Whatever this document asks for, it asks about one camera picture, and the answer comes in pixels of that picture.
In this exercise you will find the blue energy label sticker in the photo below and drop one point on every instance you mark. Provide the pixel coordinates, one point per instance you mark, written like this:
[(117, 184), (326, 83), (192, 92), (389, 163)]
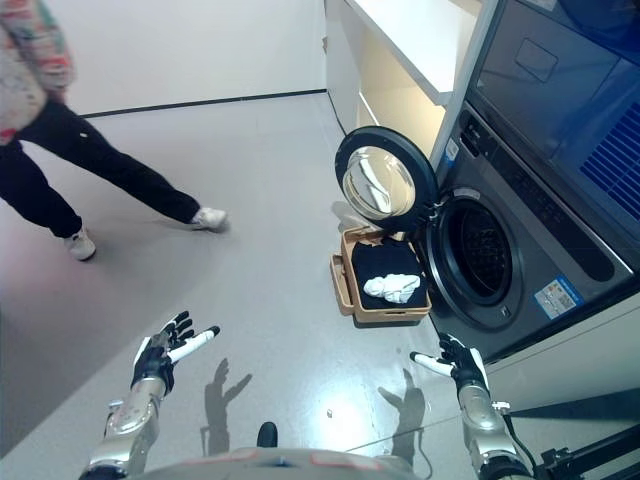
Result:
[(559, 299)]

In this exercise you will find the dark stacked dryer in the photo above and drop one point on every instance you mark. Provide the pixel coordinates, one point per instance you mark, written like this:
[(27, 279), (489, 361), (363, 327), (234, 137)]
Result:
[(560, 75)]

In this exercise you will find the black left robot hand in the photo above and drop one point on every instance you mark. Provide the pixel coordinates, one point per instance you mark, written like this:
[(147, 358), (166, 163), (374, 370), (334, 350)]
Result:
[(150, 361)]

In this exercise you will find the woven wicker laundry basket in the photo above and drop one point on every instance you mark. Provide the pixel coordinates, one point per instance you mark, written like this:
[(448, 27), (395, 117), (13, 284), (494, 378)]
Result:
[(346, 280)]

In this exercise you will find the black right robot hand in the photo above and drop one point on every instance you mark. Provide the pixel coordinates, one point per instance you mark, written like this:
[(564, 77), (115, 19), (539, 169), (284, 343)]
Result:
[(466, 361)]

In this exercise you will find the grey front-load washing machine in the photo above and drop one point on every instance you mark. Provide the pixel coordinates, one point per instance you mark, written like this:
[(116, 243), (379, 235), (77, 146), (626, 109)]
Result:
[(550, 240)]

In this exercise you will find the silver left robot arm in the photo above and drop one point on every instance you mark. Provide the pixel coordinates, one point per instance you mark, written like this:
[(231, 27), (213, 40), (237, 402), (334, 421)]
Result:
[(127, 420)]

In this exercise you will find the round washing machine door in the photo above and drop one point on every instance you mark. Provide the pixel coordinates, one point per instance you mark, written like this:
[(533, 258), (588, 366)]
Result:
[(385, 170)]

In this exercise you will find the black left robot foot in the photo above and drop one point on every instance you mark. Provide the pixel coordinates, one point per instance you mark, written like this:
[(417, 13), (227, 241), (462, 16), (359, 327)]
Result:
[(267, 434)]

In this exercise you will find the white cabinet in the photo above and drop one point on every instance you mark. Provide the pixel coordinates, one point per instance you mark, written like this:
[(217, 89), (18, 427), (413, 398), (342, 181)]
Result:
[(400, 60)]

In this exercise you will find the black garment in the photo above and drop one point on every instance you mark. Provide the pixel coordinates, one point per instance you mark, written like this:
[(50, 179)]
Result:
[(387, 260)]

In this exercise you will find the white cloth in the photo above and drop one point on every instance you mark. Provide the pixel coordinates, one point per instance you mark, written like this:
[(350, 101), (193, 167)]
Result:
[(395, 289)]

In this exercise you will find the grey robot torso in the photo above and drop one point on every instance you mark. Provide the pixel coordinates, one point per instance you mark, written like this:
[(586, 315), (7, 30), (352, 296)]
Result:
[(280, 465)]

